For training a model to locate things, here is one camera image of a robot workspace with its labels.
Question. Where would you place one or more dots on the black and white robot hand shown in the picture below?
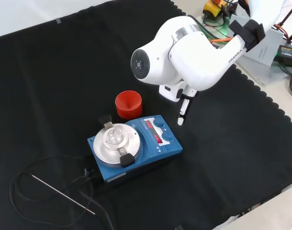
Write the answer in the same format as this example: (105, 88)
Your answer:
(172, 92)

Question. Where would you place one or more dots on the heater with blue base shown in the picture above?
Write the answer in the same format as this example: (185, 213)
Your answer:
(160, 148)

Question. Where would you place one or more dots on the clear round-bottom glass flask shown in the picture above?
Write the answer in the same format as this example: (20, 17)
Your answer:
(114, 137)

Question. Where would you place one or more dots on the pale grey board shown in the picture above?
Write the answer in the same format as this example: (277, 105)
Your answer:
(256, 74)

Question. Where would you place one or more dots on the yellow stop button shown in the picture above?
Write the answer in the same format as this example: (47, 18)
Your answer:
(211, 9)

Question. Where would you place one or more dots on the black cloth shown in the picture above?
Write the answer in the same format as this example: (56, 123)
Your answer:
(64, 83)

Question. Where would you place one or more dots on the white paper booklet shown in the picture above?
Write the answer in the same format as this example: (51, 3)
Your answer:
(272, 48)

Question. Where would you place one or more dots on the black power adapter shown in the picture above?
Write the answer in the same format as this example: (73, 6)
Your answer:
(288, 54)

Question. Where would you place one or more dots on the grey tape piece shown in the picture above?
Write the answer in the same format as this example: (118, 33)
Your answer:
(58, 21)
(178, 227)

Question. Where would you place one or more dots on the black tripod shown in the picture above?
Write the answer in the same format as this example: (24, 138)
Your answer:
(289, 13)

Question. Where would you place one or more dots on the thin metal probe rod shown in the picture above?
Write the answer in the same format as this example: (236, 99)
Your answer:
(64, 195)

